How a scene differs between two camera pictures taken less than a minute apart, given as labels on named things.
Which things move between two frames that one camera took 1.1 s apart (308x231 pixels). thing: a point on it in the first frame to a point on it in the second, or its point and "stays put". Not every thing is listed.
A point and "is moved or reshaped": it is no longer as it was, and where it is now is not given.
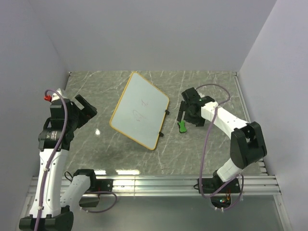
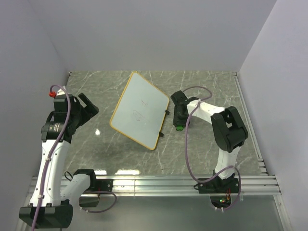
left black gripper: x=86 y=113 stays put
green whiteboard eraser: x=182 y=125 is moved or reshaped
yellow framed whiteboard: x=140 y=111 stays put
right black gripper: x=198 y=121 to x=176 y=120
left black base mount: x=100 y=185 stays put
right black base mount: x=211 y=184 stays put
